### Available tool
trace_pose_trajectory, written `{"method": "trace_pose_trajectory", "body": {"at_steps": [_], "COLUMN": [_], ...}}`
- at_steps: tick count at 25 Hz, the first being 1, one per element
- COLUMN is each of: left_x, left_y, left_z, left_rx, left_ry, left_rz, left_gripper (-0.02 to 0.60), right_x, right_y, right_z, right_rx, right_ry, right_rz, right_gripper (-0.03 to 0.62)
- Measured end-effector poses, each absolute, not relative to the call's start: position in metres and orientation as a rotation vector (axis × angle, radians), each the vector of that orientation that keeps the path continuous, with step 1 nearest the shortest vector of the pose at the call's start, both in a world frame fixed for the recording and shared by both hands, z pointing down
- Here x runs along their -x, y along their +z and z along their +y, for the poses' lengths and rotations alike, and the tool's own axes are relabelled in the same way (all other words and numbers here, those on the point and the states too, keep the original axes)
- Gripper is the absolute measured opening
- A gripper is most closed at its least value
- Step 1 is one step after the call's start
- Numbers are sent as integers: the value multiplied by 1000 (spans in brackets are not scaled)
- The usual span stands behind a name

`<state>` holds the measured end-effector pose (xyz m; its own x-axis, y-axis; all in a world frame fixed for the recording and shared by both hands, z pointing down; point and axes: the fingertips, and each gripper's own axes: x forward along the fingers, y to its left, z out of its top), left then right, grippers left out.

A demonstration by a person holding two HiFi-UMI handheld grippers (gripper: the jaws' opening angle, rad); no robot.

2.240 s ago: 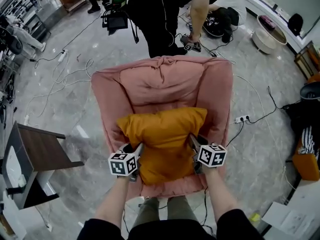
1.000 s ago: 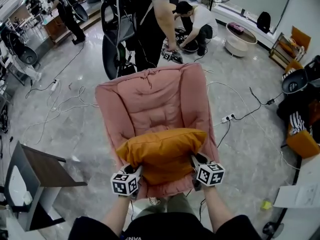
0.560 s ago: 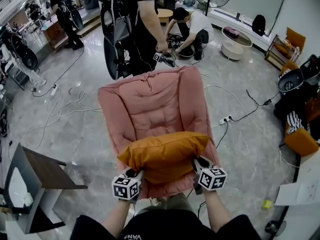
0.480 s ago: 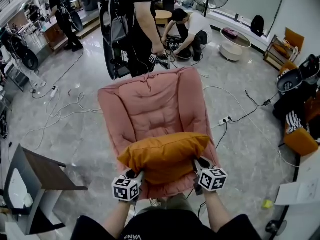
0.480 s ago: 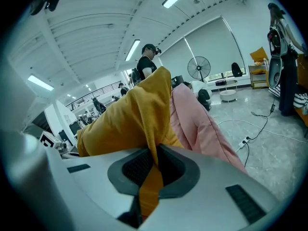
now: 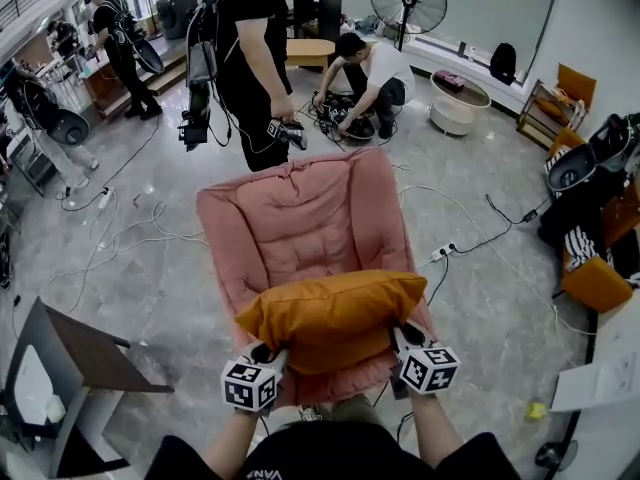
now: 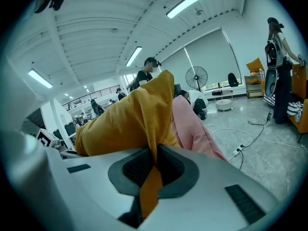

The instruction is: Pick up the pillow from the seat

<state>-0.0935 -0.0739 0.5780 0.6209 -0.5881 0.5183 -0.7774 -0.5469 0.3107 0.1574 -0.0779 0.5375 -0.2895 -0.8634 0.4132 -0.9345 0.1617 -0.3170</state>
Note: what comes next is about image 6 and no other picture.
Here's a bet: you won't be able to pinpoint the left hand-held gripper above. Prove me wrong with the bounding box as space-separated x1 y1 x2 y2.
220 342 291 413

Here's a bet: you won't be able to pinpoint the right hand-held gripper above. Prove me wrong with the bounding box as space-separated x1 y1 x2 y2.
389 321 462 401

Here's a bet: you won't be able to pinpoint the person's left forearm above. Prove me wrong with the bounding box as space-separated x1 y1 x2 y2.
203 407 261 477

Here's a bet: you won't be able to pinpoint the person's right forearm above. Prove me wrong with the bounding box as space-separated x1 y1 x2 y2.
409 391 464 469

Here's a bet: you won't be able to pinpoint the orange striped sofa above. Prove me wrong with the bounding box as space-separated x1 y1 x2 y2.
547 127 640 314

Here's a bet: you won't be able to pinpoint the person's grey trousers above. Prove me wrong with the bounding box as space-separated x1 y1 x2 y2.
319 395 386 427

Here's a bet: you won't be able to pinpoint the person's black shirt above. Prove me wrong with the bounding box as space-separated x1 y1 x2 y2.
144 420 521 480

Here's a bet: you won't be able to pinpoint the pink padded folding chair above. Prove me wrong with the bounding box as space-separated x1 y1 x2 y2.
196 147 436 409

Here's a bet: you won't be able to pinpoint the dark grey side table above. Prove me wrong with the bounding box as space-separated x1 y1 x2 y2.
0 296 175 479

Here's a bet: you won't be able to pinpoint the white paper sheet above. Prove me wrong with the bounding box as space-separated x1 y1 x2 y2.
549 351 639 413

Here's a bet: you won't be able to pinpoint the small white case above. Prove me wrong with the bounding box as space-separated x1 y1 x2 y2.
44 395 67 424

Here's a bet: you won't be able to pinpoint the round white side table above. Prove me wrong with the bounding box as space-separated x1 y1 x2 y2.
428 70 492 137

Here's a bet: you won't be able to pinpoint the white flat device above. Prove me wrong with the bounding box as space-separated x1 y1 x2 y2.
12 343 56 427

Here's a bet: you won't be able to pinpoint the dark red box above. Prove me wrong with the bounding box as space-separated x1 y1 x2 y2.
433 70 466 93

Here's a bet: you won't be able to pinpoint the black backpack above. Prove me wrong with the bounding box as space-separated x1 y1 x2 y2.
489 42 518 87

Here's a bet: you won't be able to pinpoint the oval wooden coffee table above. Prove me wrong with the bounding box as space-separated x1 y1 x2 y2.
285 38 336 72

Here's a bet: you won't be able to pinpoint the orange panel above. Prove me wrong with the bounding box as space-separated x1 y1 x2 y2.
556 62 598 110

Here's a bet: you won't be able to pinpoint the brown wooden cabinet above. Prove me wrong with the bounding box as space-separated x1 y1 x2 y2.
79 60 131 119

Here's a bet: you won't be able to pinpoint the grey bag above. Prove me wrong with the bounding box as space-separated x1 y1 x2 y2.
357 15 396 39

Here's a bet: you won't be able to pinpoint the black standing fan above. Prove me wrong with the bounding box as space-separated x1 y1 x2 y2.
370 0 448 53

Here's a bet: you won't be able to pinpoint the black cabinet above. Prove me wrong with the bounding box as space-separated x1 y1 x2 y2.
292 0 344 44

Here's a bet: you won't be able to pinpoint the grey roller blind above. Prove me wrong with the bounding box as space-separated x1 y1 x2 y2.
319 0 564 69

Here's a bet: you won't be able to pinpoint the dark washing machine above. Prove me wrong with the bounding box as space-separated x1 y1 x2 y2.
155 0 199 40

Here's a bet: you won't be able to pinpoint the white cable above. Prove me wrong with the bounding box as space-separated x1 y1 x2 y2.
399 185 599 337
39 200 209 314

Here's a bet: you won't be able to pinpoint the black cable with adapter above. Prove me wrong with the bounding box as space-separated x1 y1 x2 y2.
452 193 551 255

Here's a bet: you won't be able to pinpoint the black cable bundle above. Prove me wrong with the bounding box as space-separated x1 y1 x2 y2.
312 90 376 142

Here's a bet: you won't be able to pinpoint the wire rack shelf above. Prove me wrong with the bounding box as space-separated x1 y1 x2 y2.
516 78 590 150

